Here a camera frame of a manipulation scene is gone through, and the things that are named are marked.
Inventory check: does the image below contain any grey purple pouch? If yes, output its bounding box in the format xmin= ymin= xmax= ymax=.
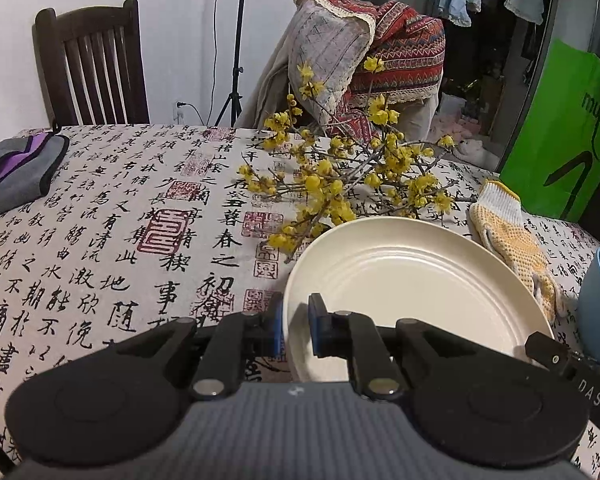
xmin=0 ymin=131 xmax=70 ymax=214

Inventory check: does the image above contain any studio light on stand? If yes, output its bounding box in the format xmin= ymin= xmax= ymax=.
xmin=214 ymin=0 xmax=246 ymax=127

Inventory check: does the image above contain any knitted work glove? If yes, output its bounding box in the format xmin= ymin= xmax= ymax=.
xmin=469 ymin=180 xmax=567 ymax=324

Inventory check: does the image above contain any patterned red blanket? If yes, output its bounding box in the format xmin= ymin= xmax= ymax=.
xmin=239 ymin=0 xmax=448 ymax=142

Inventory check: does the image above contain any cream plate on table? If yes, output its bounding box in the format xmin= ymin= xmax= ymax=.
xmin=283 ymin=217 xmax=552 ymax=382

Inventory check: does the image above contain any yellow flower branch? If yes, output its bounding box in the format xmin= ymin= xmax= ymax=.
xmin=235 ymin=58 xmax=477 ymax=259

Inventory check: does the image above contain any black framed sliding door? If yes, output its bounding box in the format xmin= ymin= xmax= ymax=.
xmin=317 ymin=0 xmax=600 ymax=172

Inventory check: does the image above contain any dark wooden chair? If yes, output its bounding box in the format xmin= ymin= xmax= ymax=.
xmin=33 ymin=0 xmax=150 ymax=127

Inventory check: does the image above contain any calligraphy print tablecloth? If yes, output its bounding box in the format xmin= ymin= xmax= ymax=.
xmin=0 ymin=122 xmax=600 ymax=480

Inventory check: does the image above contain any green mucun paper bag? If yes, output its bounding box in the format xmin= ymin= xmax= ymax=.
xmin=500 ymin=40 xmax=600 ymax=222

